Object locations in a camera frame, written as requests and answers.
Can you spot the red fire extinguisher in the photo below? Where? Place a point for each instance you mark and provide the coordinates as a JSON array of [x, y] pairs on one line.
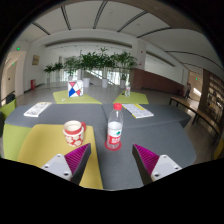
[[33, 84]]

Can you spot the red and white floral mug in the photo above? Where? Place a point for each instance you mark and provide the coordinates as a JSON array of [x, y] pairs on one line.
[[74, 133]]

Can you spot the small clear plastic bottle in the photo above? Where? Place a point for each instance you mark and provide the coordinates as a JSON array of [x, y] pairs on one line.
[[127, 91]]

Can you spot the person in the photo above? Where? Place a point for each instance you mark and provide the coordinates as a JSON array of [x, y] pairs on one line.
[[188, 90]]

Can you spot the clear red-capped water bottle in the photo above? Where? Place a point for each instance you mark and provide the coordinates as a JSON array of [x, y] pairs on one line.
[[115, 128]]

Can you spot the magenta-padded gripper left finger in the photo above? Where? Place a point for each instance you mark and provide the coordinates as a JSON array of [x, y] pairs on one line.
[[71, 163]]

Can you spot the wooden shelf unit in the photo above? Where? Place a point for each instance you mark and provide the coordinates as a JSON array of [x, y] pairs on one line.
[[215, 96]]

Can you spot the white printed booklet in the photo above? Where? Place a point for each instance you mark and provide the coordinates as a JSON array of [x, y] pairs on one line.
[[37, 109]]

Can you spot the long wooden bench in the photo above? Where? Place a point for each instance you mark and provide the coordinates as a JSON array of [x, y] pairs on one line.
[[195, 111]]

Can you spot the row of potted green plants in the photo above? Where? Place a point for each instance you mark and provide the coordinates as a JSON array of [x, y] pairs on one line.
[[93, 61]]

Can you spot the framed wall picture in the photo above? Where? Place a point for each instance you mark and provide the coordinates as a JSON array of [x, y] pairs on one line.
[[35, 60]]

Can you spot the red blue white patterned cube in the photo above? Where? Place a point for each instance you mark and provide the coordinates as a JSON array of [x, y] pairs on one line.
[[75, 89]]

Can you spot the yellow-edged white booklet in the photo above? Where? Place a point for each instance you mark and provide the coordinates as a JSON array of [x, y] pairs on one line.
[[138, 111]]

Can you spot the dark chair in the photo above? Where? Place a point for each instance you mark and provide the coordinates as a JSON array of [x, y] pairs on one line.
[[10, 98]]

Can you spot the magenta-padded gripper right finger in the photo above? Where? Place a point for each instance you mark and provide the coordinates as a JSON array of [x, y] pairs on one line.
[[153, 165]]

